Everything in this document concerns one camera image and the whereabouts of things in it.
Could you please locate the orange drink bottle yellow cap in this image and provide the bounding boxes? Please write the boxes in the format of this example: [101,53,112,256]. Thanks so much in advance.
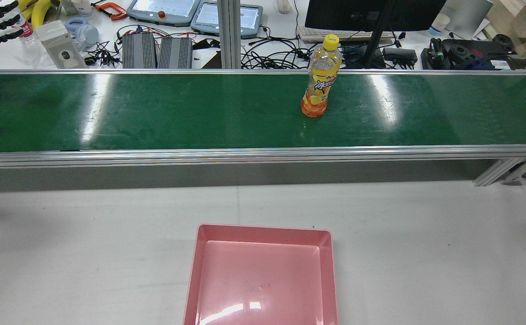
[300,34,343,118]

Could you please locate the black finned power supply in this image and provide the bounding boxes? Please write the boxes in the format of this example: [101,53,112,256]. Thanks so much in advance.
[122,32,157,69]
[158,36,193,69]

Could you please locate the paper cup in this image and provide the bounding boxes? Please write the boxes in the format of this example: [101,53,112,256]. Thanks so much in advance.
[428,14,451,37]

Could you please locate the light blue headphones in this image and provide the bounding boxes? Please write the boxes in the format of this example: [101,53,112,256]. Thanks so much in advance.
[65,17,100,51]

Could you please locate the white cup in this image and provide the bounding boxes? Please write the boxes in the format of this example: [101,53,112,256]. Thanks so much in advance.
[71,0,93,16]

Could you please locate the clear water bottle red label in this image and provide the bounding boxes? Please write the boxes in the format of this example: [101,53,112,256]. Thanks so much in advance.
[19,14,38,45]

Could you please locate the grey plastic box device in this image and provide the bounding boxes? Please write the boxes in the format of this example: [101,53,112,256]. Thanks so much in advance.
[35,20,87,69]

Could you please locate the small black cable bundle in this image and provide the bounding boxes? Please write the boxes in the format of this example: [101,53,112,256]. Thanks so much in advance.
[84,41,120,67]

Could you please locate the orange clamp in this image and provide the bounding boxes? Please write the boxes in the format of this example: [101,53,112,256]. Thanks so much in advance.
[92,1,128,21]

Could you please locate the grey laptop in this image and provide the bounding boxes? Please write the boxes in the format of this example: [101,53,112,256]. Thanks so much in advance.
[439,0,493,28]

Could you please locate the green conveyor belt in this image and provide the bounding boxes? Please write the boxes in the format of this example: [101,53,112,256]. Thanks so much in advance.
[0,69,526,188]

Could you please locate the black computer monitor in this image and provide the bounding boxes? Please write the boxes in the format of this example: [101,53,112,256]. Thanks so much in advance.
[305,0,447,69]

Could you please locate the grey teach pendant red button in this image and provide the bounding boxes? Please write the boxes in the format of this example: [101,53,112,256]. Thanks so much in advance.
[126,0,200,27]

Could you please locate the black cable tangle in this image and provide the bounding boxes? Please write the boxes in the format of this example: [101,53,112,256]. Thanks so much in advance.
[241,36,317,69]

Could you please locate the pink plastic basket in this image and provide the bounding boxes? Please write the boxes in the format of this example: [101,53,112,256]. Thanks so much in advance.
[182,223,339,325]

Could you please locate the white keyboard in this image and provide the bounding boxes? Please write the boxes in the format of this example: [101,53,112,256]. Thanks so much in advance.
[298,26,396,43]

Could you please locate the wooden blocks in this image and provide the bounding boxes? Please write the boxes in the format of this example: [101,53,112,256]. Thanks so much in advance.
[486,0,526,57]

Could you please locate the aluminium frame post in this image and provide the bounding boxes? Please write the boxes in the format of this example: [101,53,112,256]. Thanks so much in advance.
[217,0,242,69]

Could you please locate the black machine part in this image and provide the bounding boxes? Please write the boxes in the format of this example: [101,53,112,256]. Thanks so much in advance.
[421,38,523,70]

